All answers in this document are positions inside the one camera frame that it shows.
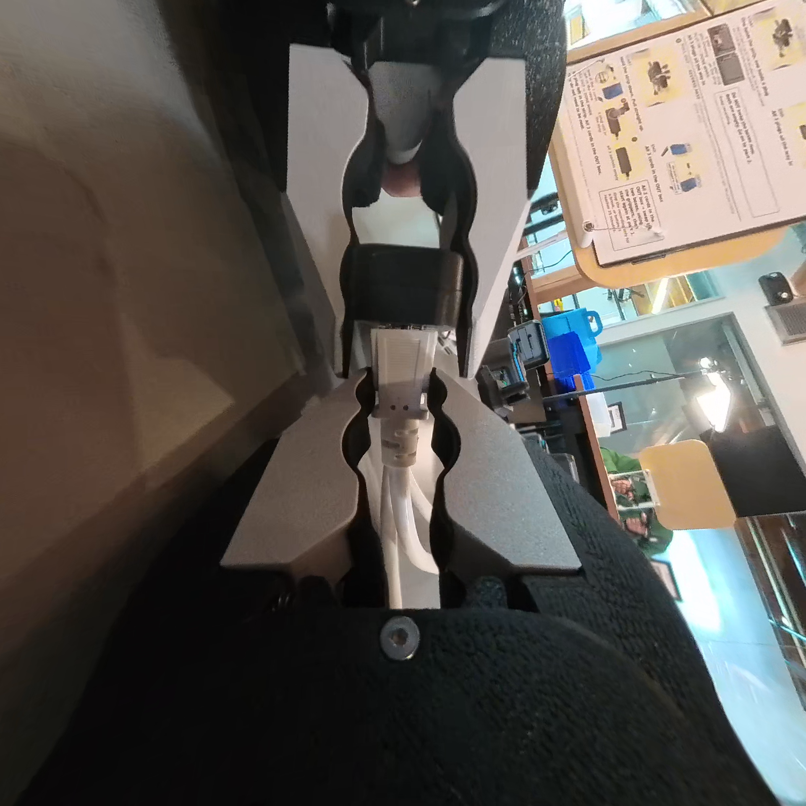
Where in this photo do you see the light blue plastic case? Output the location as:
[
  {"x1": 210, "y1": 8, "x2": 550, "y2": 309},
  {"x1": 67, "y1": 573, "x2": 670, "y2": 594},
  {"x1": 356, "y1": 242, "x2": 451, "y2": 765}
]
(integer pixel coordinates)
[{"x1": 540, "y1": 305, "x2": 604, "y2": 379}]

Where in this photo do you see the studio light on stand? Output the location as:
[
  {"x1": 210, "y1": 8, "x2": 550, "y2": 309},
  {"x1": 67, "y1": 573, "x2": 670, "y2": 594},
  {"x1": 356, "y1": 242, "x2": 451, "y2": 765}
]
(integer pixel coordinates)
[{"x1": 554, "y1": 353, "x2": 725, "y2": 404}]

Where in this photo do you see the glass partition window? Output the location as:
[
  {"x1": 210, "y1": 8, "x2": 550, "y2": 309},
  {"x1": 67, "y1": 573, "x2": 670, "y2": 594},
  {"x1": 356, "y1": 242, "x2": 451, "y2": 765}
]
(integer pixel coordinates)
[{"x1": 592, "y1": 311, "x2": 806, "y2": 668}]

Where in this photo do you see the wall air vent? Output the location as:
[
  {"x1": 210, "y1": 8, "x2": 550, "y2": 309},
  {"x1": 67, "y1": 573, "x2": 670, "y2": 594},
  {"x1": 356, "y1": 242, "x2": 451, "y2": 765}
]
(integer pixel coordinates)
[{"x1": 765, "y1": 299, "x2": 806, "y2": 346}]

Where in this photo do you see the dark blue bin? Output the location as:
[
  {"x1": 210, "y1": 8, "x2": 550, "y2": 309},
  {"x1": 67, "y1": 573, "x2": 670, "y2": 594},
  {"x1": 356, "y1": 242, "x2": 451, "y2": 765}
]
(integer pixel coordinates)
[{"x1": 547, "y1": 334, "x2": 589, "y2": 393}]

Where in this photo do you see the black power strip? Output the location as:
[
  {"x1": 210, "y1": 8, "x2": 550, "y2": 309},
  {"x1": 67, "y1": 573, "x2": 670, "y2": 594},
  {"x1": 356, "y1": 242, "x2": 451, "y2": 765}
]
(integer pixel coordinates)
[{"x1": 340, "y1": 242, "x2": 467, "y2": 330}]

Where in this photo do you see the white power cable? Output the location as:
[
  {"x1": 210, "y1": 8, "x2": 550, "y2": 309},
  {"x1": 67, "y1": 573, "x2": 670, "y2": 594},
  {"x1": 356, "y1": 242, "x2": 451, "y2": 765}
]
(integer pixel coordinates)
[
  {"x1": 381, "y1": 466, "x2": 407, "y2": 608},
  {"x1": 400, "y1": 469, "x2": 435, "y2": 570}
]

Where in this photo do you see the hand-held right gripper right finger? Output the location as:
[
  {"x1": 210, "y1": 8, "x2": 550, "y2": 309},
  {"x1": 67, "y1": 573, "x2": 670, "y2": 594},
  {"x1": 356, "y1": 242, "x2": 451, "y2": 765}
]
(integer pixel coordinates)
[{"x1": 429, "y1": 370, "x2": 583, "y2": 593}]

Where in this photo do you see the white board stand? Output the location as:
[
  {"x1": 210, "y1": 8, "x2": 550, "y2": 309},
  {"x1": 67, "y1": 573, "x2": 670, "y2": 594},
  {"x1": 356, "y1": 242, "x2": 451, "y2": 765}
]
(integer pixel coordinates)
[{"x1": 518, "y1": 223, "x2": 596, "y2": 260}]

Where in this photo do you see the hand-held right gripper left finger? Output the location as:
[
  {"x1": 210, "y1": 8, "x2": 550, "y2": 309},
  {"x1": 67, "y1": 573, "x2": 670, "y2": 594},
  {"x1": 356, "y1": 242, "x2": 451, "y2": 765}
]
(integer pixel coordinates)
[{"x1": 219, "y1": 370, "x2": 386, "y2": 593}]

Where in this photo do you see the brown-edged desk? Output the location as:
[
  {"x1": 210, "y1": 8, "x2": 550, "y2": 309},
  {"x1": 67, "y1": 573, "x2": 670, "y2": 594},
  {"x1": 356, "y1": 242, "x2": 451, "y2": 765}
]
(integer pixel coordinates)
[{"x1": 516, "y1": 252, "x2": 621, "y2": 523}]

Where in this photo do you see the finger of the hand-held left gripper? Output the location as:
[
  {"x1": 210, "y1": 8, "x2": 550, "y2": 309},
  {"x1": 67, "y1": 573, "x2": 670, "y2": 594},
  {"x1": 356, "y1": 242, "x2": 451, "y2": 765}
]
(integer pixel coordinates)
[
  {"x1": 428, "y1": 58, "x2": 529, "y2": 380},
  {"x1": 286, "y1": 43, "x2": 386, "y2": 380}
]

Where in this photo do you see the person's left hand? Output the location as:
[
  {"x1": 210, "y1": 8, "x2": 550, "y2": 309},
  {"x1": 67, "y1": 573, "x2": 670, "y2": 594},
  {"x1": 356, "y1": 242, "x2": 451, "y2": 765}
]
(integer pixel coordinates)
[{"x1": 378, "y1": 160, "x2": 429, "y2": 196}]

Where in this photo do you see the bare plywood board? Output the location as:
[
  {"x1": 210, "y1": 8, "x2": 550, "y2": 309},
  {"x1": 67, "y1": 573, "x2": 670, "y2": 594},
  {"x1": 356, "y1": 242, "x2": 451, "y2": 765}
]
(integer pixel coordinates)
[{"x1": 637, "y1": 440, "x2": 736, "y2": 531}]

